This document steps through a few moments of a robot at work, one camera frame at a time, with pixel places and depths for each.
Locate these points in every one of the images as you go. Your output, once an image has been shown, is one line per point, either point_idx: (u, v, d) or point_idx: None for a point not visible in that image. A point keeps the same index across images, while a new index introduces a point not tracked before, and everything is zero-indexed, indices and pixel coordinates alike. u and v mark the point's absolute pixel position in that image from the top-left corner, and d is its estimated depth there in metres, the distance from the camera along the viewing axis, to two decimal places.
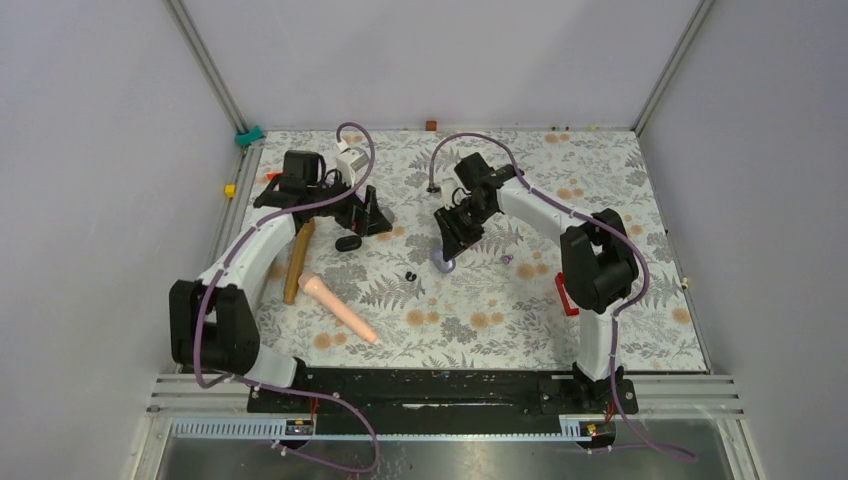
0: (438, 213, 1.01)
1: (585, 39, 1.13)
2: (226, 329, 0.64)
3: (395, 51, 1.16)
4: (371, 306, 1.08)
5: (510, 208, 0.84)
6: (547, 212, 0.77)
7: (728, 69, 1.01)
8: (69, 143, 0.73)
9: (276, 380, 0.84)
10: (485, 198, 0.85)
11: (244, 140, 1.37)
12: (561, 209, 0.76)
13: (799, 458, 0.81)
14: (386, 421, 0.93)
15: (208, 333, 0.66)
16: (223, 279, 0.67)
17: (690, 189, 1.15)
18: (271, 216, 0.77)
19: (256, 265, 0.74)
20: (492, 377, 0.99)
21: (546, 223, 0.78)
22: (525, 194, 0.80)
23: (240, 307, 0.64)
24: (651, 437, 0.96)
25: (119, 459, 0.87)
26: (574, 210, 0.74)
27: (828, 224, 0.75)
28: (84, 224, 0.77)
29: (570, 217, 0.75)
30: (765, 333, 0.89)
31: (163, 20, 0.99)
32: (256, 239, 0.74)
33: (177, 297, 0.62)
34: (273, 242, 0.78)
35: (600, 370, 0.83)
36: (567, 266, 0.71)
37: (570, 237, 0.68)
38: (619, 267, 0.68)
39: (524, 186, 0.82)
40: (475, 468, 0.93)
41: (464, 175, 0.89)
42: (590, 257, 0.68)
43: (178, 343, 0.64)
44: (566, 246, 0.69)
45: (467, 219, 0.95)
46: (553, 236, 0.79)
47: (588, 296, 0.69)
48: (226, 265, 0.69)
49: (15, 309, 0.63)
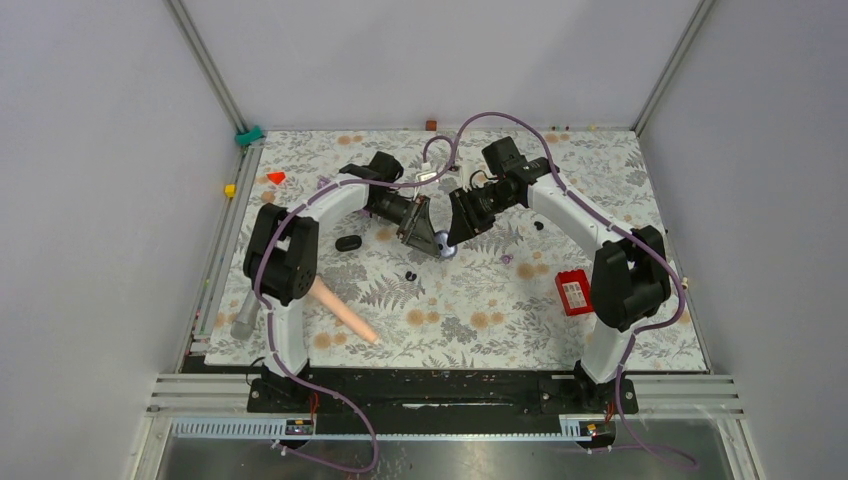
0: (453, 193, 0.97)
1: (584, 39, 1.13)
2: (295, 251, 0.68)
3: (395, 51, 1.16)
4: (371, 306, 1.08)
5: (539, 206, 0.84)
6: (583, 220, 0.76)
7: (728, 68, 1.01)
8: (68, 142, 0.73)
9: (285, 357, 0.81)
10: (514, 191, 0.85)
11: (244, 140, 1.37)
12: (599, 220, 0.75)
13: (799, 458, 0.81)
14: (387, 421, 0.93)
15: (275, 256, 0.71)
16: (304, 212, 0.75)
17: (690, 189, 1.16)
18: (353, 181, 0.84)
19: (330, 213, 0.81)
20: (492, 377, 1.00)
21: (579, 228, 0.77)
22: (559, 195, 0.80)
23: (310, 239, 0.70)
24: (651, 437, 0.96)
25: (120, 458, 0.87)
26: (612, 225, 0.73)
27: (828, 224, 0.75)
28: (82, 225, 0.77)
29: (607, 230, 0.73)
30: (765, 334, 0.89)
31: (163, 20, 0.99)
32: (337, 194, 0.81)
33: (265, 214, 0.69)
34: (345, 203, 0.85)
35: (606, 374, 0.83)
36: (597, 279, 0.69)
37: (606, 255, 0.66)
38: (651, 288, 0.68)
39: (559, 186, 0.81)
40: (475, 468, 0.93)
41: (493, 158, 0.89)
42: (624, 276, 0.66)
43: (250, 257, 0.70)
44: (601, 261, 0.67)
45: (485, 205, 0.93)
46: (587, 247, 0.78)
47: (615, 312, 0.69)
48: (309, 202, 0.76)
49: (14, 310, 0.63)
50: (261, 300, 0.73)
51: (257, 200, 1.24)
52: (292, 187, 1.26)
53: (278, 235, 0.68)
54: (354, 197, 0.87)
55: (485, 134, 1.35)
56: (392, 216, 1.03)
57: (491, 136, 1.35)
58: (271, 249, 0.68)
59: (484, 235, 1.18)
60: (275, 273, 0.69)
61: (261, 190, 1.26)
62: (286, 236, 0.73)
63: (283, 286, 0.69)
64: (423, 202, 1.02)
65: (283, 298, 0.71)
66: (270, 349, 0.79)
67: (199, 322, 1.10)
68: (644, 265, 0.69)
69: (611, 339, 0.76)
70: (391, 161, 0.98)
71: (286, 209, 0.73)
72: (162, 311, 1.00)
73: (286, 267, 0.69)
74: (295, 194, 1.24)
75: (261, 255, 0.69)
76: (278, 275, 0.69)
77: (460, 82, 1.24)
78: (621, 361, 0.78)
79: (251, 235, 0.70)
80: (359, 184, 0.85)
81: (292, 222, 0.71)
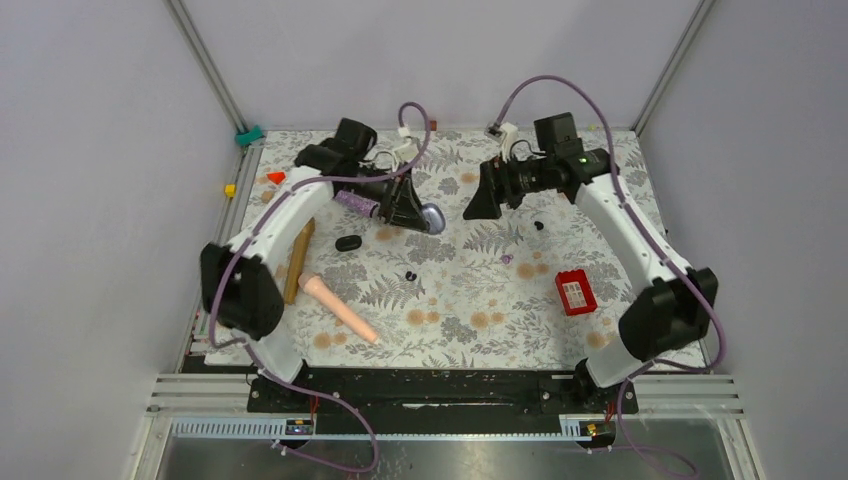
0: (487, 166, 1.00)
1: (584, 39, 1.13)
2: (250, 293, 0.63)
3: (395, 52, 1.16)
4: (371, 306, 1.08)
5: (590, 208, 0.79)
6: (636, 242, 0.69)
7: (728, 68, 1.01)
8: (69, 142, 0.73)
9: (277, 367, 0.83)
10: (563, 182, 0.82)
11: (244, 140, 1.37)
12: (653, 249, 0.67)
13: (799, 458, 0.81)
14: (387, 422, 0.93)
15: (234, 294, 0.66)
16: (251, 247, 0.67)
17: (690, 189, 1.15)
18: (308, 182, 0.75)
19: (287, 233, 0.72)
20: (492, 377, 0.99)
21: (628, 246, 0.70)
22: (615, 205, 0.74)
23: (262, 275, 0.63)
24: (651, 437, 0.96)
25: (120, 458, 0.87)
26: (668, 259, 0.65)
27: (829, 223, 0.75)
28: (83, 225, 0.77)
29: (660, 262, 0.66)
30: (765, 334, 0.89)
31: (163, 20, 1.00)
32: (287, 209, 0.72)
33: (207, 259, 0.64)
34: (306, 210, 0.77)
35: (608, 381, 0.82)
36: (635, 309, 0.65)
37: (655, 293, 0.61)
38: (688, 329, 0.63)
39: (619, 196, 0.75)
40: (475, 468, 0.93)
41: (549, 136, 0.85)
42: (665, 319, 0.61)
43: (206, 302, 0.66)
44: (646, 296, 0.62)
45: (522, 182, 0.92)
46: (630, 268, 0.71)
47: (642, 347, 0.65)
48: (254, 232, 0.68)
49: (14, 309, 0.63)
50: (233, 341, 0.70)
51: (257, 200, 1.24)
52: None
53: (230, 270, 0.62)
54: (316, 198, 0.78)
55: (485, 134, 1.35)
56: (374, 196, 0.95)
57: None
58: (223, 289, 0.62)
59: (484, 234, 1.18)
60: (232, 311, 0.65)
61: (261, 190, 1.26)
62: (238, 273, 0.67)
63: (248, 325, 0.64)
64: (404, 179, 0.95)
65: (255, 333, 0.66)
66: (261, 364, 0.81)
67: (200, 321, 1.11)
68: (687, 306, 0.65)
69: (628, 361, 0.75)
70: (361, 133, 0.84)
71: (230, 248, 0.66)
72: (162, 312, 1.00)
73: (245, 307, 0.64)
74: None
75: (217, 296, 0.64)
76: (240, 314, 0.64)
77: (461, 82, 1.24)
78: (629, 375, 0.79)
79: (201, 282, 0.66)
80: (317, 183, 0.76)
81: (239, 259, 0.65)
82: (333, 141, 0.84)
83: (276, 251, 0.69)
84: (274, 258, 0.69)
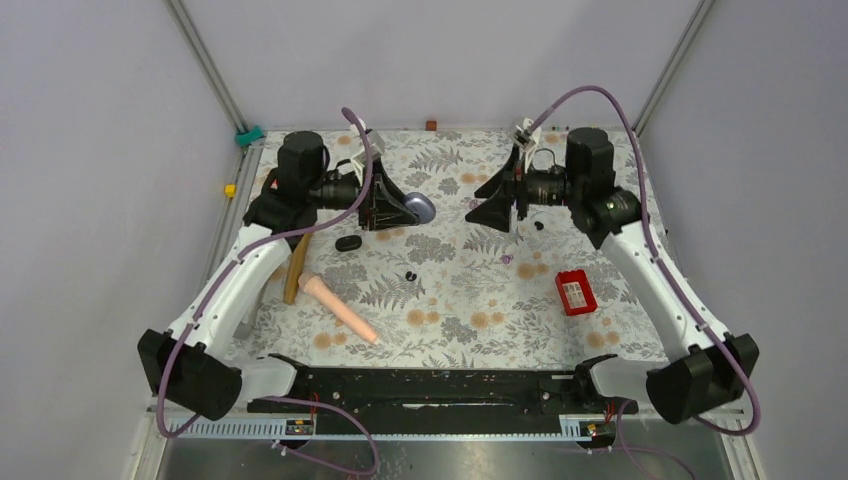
0: (507, 177, 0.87)
1: (584, 39, 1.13)
2: (196, 384, 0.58)
3: (395, 51, 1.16)
4: (371, 306, 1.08)
5: (615, 258, 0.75)
6: (670, 303, 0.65)
7: (728, 68, 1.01)
8: (69, 142, 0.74)
9: (272, 389, 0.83)
10: (589, 226, 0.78)
11: (244, 140, 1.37)
12: (690, 312, 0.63)
13: (799, 458, 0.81)
14: (386, 422, 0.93)
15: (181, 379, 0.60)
16: (193, 335, 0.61)
17: (690, 189, 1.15)
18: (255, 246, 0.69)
19: (234, 311, 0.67)
20: (492, 377, 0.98)
21: (661, 305, 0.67)
22: (646, 260, 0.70)
23: (207, 365, 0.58)
24: (651, 437, 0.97)
25: (120, 458, 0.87)
26: (706, 325, 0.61)
27: (828, 223, 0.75)
28: (84, 225, 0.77)
29: (697, 328, 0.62)
30: (765, 335, 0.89)
31: (163, 21, 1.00)
32: (236, 279, 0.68)
33: (146, 348, 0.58)
34: (256, 278, 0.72)
35: (608, 389, 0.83)
36: (666, 371, 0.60)
37: (692, 363, 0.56)
38: (721, 394, 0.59)
39: (651, 250, 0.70)
40: (475, 468, 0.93)
41: (586, 160, 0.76)
42: (701, 388, 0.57)
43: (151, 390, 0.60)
44: (681, 365, 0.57)
45: (541, 193, 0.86)
46: (661, 323, 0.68)
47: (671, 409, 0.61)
48: (197, 316, 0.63)
49: (14, 308, 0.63)
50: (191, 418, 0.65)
51: None
52: None
53: (173, 356, 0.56)
54: (270, 259, 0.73)
55: (485, 134, 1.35)
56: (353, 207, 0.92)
57: (491, 136, 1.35)
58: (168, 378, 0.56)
59: (484, 235, 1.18)
60: (178, 394, 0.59)
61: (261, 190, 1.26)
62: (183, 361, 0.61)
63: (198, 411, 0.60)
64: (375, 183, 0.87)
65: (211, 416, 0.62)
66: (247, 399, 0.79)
67: None
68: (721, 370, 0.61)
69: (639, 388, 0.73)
70: (298, 164, 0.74)
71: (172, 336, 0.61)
72: (162, 312, 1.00)
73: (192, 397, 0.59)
74: None
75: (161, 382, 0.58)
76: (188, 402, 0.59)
77: (461, 82, 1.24)
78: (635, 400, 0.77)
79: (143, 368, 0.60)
80: (266, 245, 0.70)
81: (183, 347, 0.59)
82: (281, 172, 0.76)
83: (221, 335, 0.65)
84: (219, 342, 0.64)
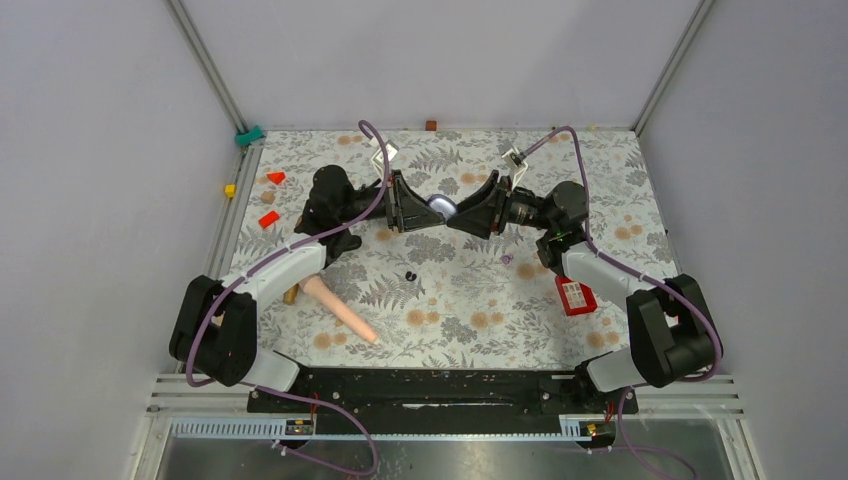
0: (498, 188, 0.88)
1: (584, 40, 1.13)
2: (227, 335, 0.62)
3: (395, 51, 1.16)
4: (371, 306, 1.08)
5: (576, 271, 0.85)
6: (612, 273, 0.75)
7: (729, 68, 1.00)
8: (68, 142, 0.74)
9: (274, 382, 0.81)
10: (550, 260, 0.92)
11: (244, 140, 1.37)
12: (629, 272, 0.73)
13: (799, 459, 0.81)
14: (387, 422, 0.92)
15: (208, 336, 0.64)
16: (242, 286, 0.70)
17: (690, 189, 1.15)
18: (305, 242, 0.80)
19: (275, 284, 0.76)
20: (492, 376, 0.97)
21: (608, 278, 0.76)
22: (591, 257, 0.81)
23: (245, 319, 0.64)
24: (651, 437, 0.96)
25: (119, 458, 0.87)
26: (643, 274, 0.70)
27: (829, 223, 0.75)
28: (83, 226, 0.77)
29: (638, 280, 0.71)
30: (766, 336, 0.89)
31: (163, 21, 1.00)
32: (285, 261, 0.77)
33: (195, 291, 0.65)
34: (298, 267, 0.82)
35: (606, 386, 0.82)
36: (633, 332, 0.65)
37: (637, 301, 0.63)
38: (692, 339, 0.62)
39: (590, 249, 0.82)
40: (475, 468, 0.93)
41: (560, 215, 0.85)
42: (660, 325, 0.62)
43: (179, 338, 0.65)
44: (633, 309, 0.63)
45: (520, 212, 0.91)
46: (616, 295, 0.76)
47: (659, 374, 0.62)
48: (249, 274, 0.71)
49: (12, 309, 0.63)
50: (208, 380, 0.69)
51: (257, 200, 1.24)
52: (292, 187, 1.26)
53: (215, 306, 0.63)
54: (311, 259, 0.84)
55: (485, 134, 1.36)
56: (378, 212, 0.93)
57: (491, 136, 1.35)
58: (204, 328, 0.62)
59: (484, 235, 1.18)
60: (204, 354, 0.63)
61: (261, 190, 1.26)
62: (223, 311, 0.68)
63: (214, 372, 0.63)
64: (395, 181, 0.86)
65: (226, 381, 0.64)
66: (251, 386, 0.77)
67: None
68: (686, 319, 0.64)
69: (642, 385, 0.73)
70: (321, 197, 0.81)
71: (221, 282, 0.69)
72: (162, 311, 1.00)
73: (218, 351, 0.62)
74: (296, 194, 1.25)
75: (192, 336, 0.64)
76: (211, 358, 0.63)
77: (460, 81, 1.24)
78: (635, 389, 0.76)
79: (181, 313, 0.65)
80: (312, 244, 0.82)
81: (227, 297, 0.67)
82: (312, 204, 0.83)
83: (261, 296, 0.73)
84: (260, 301, 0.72)
